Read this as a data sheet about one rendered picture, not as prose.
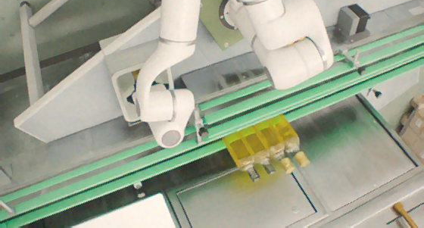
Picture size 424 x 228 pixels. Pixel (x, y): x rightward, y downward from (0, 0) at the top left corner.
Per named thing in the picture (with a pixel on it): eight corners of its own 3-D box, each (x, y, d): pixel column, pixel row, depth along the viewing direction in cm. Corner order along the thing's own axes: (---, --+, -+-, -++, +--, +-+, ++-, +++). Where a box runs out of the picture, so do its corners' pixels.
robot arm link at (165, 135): (161, 100, 85) (200, 98, 89) (150, 79, 93) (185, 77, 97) (156, 152, 93) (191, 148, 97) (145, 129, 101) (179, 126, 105)
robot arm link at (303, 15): (238, 1, 86) (297, -27, 86) (272, 84, 98) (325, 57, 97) (250, 8, 78) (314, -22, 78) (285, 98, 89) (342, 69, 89)
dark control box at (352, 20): (335, 23, 141) (348, 36, 136) (339, 7, 135) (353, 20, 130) (351, 18, 143) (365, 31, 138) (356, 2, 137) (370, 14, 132)
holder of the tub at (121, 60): (123, 114, 128) (129, 130, 123) (104, 56, 107) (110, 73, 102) (169, 98, 132) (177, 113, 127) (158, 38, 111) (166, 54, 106)
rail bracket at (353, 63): (335, 53, 133) (358, 77, 125) (339, 38, 127) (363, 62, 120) (344, 50, 134) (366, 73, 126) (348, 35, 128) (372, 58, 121)
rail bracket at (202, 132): (187, 127, 126) (202, 156, 119) (182, 94, 113) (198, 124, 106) (195, 124, 127) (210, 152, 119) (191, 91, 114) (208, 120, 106)
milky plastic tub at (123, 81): (120, 105, 124) (126, 124, 119) (103, 57, 106) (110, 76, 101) (168, 89, 128) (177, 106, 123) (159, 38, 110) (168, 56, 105)
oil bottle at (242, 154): (215, 127, 134) (241, 175, 122) (214, 118, 130) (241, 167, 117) (229, 122, 135) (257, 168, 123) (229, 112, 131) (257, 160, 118)
